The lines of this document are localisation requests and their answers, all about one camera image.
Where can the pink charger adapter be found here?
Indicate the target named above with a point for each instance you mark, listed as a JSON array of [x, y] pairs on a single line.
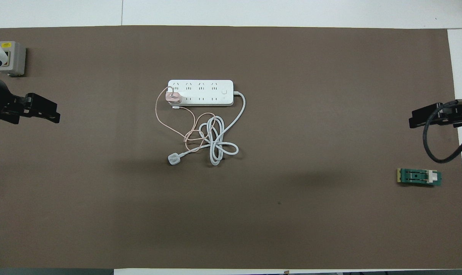
[[174, 97]]

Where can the green circuit board fixture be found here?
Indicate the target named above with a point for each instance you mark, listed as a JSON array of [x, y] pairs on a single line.
[[416, 177]]

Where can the white power strip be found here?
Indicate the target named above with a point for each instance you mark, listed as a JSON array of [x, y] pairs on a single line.
[[206, 93]]

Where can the brown table mat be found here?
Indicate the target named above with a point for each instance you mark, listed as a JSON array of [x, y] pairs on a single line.
[[292, 214]]

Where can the grey on-off switch box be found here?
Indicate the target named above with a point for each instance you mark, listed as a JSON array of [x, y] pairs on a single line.
[[17, 57]]

